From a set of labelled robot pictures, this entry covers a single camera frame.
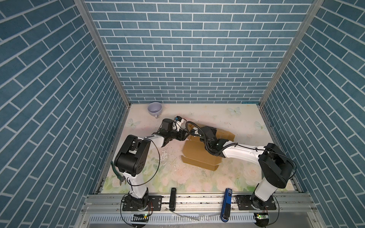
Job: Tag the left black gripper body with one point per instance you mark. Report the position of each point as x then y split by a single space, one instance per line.
173 134

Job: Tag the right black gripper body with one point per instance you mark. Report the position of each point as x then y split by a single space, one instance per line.
214 131

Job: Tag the brown cardboard paper box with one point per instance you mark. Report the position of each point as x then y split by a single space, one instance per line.
195 154

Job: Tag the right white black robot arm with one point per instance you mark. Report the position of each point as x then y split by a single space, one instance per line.
275 166

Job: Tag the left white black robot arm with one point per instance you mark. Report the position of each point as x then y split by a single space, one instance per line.
132 156

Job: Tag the lavender ceramic cup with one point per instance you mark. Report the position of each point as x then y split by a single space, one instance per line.
155 109

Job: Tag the black marker pen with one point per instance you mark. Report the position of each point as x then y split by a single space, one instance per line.
172 200

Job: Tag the blue black stapler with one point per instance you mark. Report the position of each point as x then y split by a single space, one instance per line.
226 205

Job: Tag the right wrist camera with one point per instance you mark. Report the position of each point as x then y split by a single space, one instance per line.
195 132

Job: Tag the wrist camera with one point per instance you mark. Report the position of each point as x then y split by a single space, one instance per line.
195 132
179 123

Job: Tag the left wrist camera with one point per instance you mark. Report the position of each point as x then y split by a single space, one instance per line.
179 123

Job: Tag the green handled pliers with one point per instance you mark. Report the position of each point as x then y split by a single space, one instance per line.
119 176

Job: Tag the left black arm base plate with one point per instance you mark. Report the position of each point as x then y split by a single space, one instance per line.
155 203

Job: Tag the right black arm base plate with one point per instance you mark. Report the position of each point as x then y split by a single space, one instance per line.
242 203

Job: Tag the aluminium front rail frame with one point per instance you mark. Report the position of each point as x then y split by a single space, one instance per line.
200 210

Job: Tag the left aluminium corner post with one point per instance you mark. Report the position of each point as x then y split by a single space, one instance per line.
86 16

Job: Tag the aluminium corner post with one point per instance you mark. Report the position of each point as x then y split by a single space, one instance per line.
86 16
312 11

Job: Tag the right aluminium corner post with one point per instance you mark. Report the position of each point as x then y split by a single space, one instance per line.
312 11

